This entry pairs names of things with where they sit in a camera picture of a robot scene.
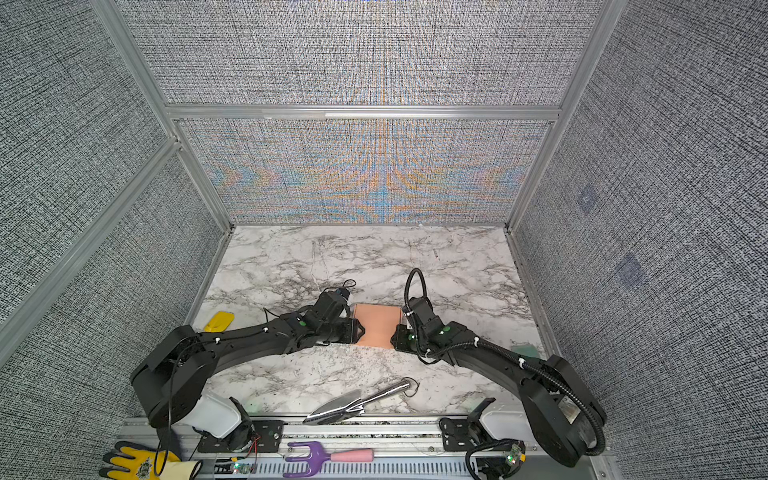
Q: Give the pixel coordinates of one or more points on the teal sponge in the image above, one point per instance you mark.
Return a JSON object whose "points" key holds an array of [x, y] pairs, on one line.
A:
{"points": [[526, 353]]}

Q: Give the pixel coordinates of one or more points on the yellow black work glove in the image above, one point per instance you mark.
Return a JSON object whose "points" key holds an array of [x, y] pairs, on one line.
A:
{"points": [[132, 461]]}

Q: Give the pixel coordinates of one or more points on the pink paper box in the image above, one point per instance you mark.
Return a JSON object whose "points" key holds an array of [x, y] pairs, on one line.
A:
{"points": [[379, 322]]}

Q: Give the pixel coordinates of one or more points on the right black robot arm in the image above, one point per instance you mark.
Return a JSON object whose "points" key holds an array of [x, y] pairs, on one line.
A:
{"points": [[565, 418]]}

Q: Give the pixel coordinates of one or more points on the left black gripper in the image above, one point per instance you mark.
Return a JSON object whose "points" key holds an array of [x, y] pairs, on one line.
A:
{"points": [[353, 327]]}

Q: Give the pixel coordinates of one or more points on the metal garden trowel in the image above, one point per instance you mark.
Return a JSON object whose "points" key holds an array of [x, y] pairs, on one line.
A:
{"points": [[353, 404]]}

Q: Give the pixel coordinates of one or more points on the yellow handled tool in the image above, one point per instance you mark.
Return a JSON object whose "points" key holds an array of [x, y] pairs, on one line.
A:
{"points": [[220, 322]]}

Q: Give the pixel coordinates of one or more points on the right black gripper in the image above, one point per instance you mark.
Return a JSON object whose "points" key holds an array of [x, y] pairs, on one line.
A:
{"points": [[398, 340]]}

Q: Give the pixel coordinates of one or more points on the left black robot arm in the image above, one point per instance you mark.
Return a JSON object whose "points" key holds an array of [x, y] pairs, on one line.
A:
{"points": [[169, 382]]}

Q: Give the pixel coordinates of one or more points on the purple pink hand rake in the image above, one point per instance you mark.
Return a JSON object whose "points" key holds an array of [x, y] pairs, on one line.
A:
{"points": [[318, 456]]}

